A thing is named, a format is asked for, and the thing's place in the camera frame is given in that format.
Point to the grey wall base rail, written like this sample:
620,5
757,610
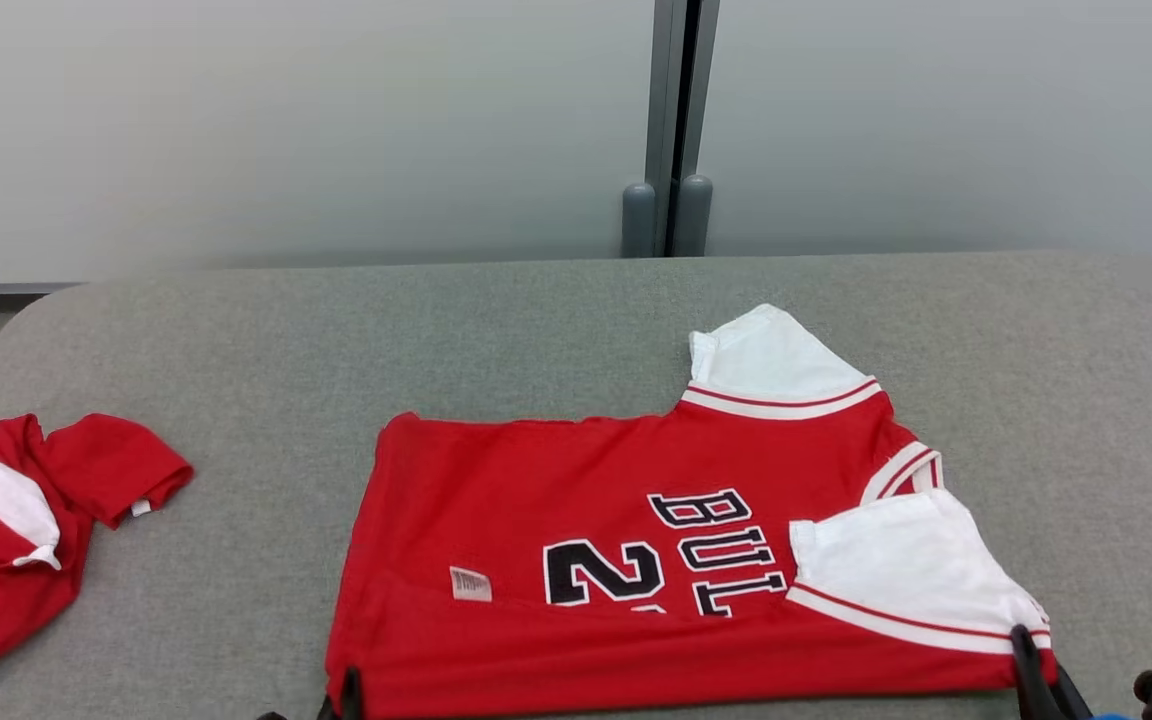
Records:
16,288

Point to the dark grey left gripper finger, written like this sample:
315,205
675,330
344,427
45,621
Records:
352,698
327,711

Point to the grey rounded bumper post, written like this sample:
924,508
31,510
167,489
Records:
694,215
638,220

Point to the red white basketball jersey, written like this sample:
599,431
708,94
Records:
536,500

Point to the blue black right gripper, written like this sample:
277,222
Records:
1104,716

